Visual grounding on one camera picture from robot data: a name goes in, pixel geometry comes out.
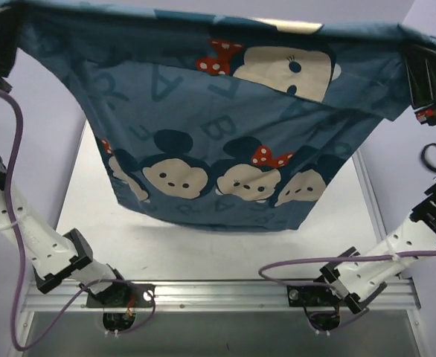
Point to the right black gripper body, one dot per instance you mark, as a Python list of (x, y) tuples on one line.
[(427, 83)]

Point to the blue cartoon print pillowcase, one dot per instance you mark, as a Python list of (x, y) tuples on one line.
[(218, 122)]

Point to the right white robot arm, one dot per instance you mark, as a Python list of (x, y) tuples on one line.
[(354, 281)]

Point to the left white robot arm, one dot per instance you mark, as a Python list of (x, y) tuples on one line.
[(54, 257)]

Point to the aluminium front rail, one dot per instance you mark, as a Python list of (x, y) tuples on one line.
[(221, 296)]

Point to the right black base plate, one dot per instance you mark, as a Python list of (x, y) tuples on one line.
[(311, 296)]

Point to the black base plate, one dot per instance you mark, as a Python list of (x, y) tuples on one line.
[(311, 296), (136, 297)]

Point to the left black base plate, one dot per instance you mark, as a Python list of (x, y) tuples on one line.
[(136, 297)]

